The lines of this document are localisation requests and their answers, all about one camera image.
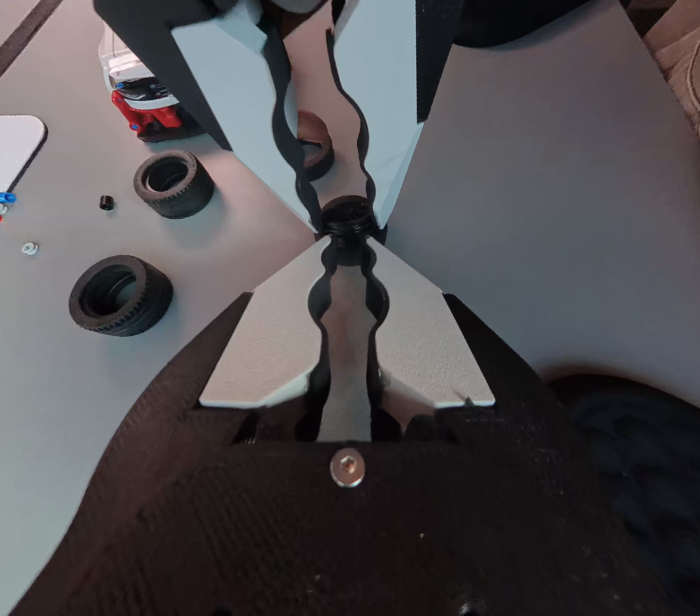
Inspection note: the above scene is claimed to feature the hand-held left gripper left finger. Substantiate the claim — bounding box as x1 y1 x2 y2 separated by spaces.
198 236 334 413

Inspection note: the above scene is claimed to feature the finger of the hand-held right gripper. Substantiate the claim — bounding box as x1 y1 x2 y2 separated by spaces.
326 0 427 231
171 0 324 234

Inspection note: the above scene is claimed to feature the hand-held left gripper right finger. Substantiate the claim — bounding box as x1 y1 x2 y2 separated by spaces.
362 236 497 425

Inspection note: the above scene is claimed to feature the toy brick race car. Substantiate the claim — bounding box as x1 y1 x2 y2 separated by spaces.
98 20 207 144

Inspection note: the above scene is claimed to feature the black rubber toy tyre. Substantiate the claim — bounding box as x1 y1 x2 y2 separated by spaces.
68 255 175 338
295 110 335 183
133 150 215 219

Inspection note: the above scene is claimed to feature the black toy wheel rim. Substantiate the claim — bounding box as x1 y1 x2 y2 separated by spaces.
320 195 386 267

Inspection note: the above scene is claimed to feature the white book stand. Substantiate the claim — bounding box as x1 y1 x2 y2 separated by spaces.
0 114 49 193

